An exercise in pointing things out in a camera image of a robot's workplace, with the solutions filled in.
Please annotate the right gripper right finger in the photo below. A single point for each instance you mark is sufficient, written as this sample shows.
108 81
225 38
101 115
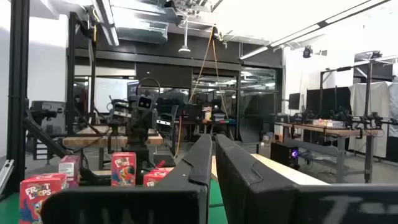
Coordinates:
264 202

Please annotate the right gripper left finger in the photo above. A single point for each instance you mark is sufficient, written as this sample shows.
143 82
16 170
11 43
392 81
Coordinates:
174 202

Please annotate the Froot Loops cereal box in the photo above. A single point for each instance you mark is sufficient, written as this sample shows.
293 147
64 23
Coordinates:
123 169
154 177
37 193

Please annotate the Raisin Bran cereal box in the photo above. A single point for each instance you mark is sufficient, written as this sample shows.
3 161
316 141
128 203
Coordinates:
70 166

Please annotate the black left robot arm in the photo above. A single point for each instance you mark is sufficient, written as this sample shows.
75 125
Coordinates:
140 146

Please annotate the wooden shelf black legs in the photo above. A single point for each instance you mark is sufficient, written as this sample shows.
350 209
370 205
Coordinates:
289 174

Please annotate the black computer tower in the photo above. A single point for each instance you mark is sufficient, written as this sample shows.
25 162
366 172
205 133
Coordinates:
283 154

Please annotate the wooden workbench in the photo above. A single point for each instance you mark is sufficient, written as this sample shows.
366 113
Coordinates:
93 140

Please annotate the hanging pendant lamp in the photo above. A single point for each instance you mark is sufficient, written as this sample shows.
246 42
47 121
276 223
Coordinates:
184 49

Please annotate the workbench with robot arms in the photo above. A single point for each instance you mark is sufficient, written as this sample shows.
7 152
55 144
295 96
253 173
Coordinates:
339 132

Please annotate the white curtain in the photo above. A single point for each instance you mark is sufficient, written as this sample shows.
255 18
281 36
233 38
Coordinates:
370 109

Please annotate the black ceiling spotlight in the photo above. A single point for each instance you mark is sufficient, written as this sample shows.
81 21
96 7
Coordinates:
307 52

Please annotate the green table mat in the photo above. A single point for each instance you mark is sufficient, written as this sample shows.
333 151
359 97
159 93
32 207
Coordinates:
9 211

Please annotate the linear ceiling light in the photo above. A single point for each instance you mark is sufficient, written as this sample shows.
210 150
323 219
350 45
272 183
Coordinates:
292 37

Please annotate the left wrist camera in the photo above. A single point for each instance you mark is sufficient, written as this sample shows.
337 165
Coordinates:
145 102

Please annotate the black table frame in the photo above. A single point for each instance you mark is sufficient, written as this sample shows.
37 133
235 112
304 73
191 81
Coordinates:
18 93

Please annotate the silver aluminium rail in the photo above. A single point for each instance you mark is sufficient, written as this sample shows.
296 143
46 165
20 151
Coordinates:
6 175

